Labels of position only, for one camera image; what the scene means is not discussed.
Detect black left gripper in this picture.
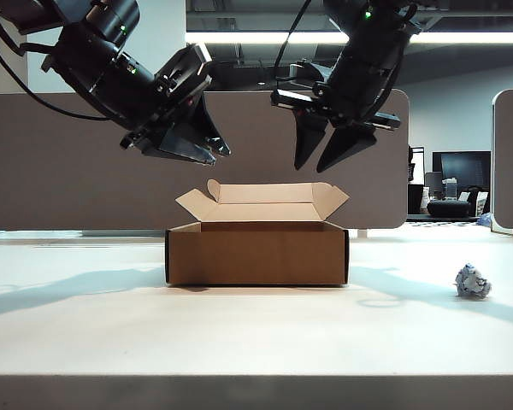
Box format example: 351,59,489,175
119,82,233,167

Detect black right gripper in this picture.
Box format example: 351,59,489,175
271,63,401,173

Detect white grey-printed paper ball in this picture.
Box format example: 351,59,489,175
454,263,493,301

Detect open brown cardboard box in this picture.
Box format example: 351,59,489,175
163,179,351,288

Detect monitor with white screen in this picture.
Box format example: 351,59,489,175
407,145,425,185

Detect grey office chair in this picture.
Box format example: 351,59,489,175
424,172,444,200

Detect large black screen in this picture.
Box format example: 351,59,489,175
431,150,492,202

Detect black round ottoman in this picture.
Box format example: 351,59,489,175
426,200,472,220

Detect wide grey desk partition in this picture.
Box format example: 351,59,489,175
0,88,410,232

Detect long linear ceiling light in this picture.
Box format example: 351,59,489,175
185,32,513,45

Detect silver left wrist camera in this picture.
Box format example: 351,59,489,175
153,42,215,102

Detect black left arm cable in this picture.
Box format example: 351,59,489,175
0,7,112,122

